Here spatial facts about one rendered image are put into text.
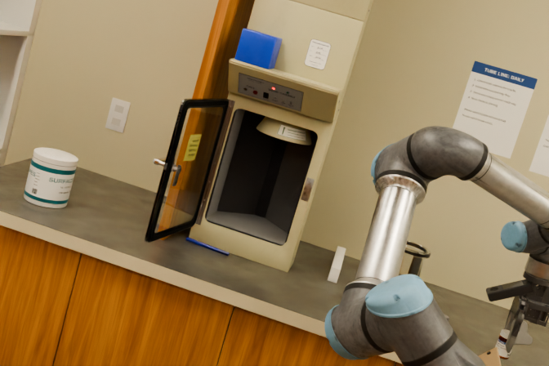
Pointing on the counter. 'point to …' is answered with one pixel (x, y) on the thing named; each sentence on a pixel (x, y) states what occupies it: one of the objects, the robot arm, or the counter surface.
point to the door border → (171, 159)
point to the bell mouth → (285, 131)
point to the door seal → (172, 163)
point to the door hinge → (215, 162)
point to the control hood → (311, 102)
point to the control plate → (270, 91)
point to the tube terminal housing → (290, 46)
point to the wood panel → (229, 23)
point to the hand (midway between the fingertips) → (505, 343)
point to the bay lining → (260, 172)
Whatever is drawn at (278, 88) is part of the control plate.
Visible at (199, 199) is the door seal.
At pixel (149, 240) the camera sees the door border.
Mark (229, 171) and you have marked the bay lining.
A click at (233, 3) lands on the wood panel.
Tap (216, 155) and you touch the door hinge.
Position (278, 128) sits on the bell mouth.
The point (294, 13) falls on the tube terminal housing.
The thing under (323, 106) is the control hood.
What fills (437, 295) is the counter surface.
